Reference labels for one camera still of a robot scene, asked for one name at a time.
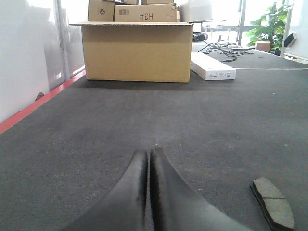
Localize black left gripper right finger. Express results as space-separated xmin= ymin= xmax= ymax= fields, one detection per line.
xmin=150 ymin=147 xmax=249 ymax=231

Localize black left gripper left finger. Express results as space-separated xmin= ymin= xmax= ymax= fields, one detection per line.
xmin=62 ymin=150 xmax=147 ymax=231

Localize grey brake pad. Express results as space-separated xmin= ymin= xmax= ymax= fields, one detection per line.
xmin=251 ymin=177 xmax=295 ymax=231

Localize white long cardboard box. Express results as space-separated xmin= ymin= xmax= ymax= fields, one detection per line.
xmin=191 ymin=52 xmax=236 ymax=81

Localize tan cardboard box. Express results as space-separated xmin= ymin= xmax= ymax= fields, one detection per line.
xmin=77 ymin=21 xmax=193 ymax=83

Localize cardboard box marked H3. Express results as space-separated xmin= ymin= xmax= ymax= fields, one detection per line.
xmin=115 ymin=3 xmax=178 ymax=22

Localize white box behind stack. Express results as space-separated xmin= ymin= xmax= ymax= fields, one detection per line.
xmin=178 ymin=0 xmax=213 ymax=23

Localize cardboard box with recycle symbol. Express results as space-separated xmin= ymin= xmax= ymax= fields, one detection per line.
xmin=88 ymin=0 xmax=115 ymax=22

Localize green potted plant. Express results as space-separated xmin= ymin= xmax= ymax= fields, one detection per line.
xmin=246 ymin=1 xmax=291 ymax=51

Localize black cables on floor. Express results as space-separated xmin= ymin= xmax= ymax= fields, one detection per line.
xmin=202 ymin=39 xmax=256 ymax=64

